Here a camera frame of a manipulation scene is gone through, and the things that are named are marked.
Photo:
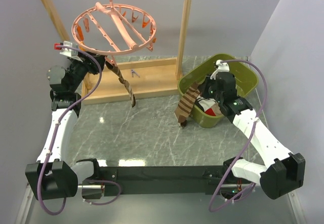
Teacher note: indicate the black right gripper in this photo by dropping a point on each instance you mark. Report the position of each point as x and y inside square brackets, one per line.
[204, 86]

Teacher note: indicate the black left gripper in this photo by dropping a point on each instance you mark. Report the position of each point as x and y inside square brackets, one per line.
[88, 63]

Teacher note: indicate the brown striped sock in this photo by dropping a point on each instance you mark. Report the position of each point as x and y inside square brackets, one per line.
[186, 104]
[123, 81]

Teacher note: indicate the pink round clip hanger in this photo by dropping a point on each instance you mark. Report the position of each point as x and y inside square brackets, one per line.
[114, 29]

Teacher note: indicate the purple plastic clip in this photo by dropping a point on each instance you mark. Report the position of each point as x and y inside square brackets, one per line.
[134, 73]

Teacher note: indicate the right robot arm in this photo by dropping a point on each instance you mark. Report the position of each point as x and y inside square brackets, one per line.
[282, 171]

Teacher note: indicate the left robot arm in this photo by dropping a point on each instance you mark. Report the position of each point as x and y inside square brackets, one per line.
[51, 177]

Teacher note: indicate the pink plastic clip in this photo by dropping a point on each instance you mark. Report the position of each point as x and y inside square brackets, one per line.
[110, 62]

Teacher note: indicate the wooden hanger rack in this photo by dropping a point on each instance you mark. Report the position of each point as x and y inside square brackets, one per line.
[158, 77]

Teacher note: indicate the beige sock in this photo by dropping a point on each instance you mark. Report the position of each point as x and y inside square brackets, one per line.
[216, 110]

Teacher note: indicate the white black sock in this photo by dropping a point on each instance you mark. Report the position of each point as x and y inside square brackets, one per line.
[205, 105]

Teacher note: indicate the green plastic bin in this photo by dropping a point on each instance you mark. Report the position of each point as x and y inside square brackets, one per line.
[246, 82]

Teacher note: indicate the black base bar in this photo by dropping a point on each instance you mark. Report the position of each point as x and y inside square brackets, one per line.
[159, 179]

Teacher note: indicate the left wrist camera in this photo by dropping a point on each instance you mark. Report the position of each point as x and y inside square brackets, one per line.
[68, 49]

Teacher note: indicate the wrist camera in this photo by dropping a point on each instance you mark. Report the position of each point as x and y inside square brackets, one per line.
[221, 66]
[68, 49]

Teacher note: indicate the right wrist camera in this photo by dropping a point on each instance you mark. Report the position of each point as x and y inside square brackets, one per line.
[221, 66]

